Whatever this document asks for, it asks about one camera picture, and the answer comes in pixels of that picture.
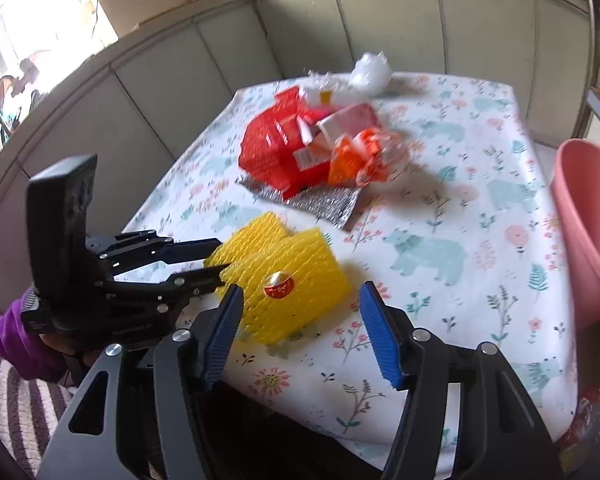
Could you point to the orange white wrapper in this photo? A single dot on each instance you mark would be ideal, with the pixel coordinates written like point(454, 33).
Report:
point(373, 155)

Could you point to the pink plastic trash bin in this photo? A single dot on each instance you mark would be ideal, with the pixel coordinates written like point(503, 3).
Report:
point(576, 190)

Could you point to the grey kitchen cabinet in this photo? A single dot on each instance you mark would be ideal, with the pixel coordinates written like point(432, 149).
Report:
point(139, 103)

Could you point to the yellow foam fruit net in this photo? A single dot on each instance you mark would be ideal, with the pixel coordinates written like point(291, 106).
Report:
point(289, 280)

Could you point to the floral bear tablecloth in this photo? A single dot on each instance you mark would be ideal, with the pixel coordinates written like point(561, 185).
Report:
point(466, 241)

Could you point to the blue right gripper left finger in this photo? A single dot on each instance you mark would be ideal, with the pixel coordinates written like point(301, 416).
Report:
point(220, 328)

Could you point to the white plastic bag ball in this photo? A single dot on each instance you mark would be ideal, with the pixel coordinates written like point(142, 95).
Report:
point(372, 74)

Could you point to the silver scouring cloth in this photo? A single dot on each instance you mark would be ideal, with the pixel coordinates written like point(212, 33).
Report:
point(335, 205)

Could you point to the red plastic wrapper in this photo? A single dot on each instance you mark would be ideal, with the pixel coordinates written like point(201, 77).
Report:
point(289, 145)

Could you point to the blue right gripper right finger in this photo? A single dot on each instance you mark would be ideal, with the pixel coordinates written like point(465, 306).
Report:
point(382, 333)

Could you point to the clear crinkled plastic wrap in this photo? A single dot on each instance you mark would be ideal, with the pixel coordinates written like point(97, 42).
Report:
point(326, 89)

